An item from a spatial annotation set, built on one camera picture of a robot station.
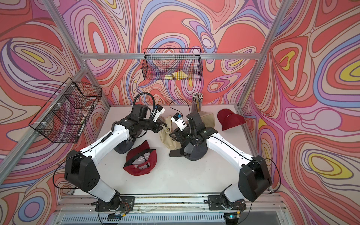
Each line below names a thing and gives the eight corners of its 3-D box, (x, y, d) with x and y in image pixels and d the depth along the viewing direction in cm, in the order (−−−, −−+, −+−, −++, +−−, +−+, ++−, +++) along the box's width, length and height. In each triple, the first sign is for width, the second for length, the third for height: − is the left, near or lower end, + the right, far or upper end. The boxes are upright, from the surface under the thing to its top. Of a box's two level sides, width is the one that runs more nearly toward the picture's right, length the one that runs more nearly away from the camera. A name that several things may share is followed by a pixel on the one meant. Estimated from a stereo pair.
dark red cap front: (123, 178, 83) (117, 172, 76) (131, 148, 96) (127, 141, 89) (156, 178, 83) (153, 172, 76) (159, 148, 96) (157, 141, 89)
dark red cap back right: (229, 135, 102) (233, 129, 96) (210, 118, 114) (211, 110, 107) (242, 126, 108) (246, 119, 101) (222, 110, 119) (225, 103, 113)
